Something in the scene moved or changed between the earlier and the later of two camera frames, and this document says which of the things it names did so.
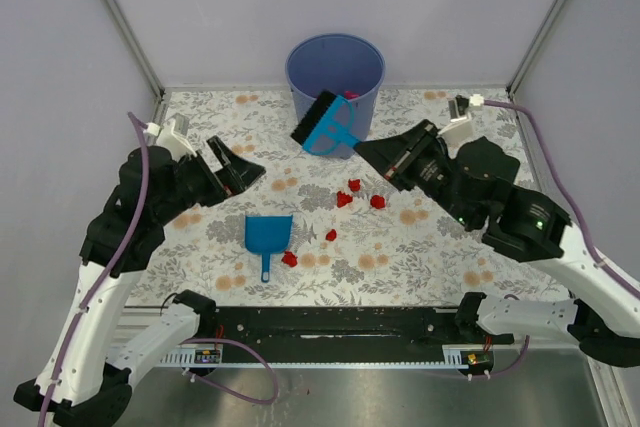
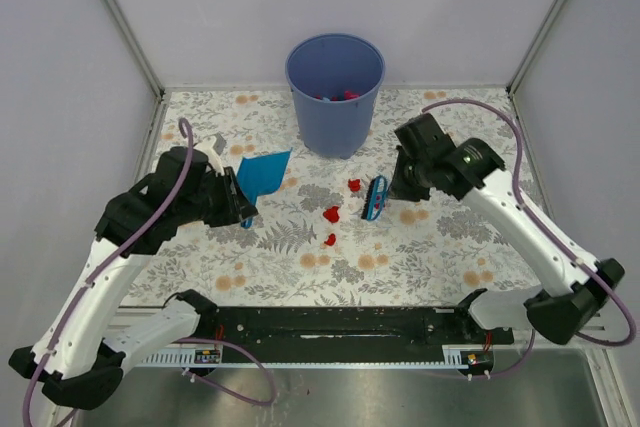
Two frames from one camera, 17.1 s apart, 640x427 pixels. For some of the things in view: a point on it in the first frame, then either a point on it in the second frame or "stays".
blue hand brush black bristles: (330, 126) to (376, 197)
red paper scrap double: (342, 199) to (332, 214)
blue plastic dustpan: (266, 234) to (262, 175)
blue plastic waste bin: (338, 63) stays
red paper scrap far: (354, 184) stays
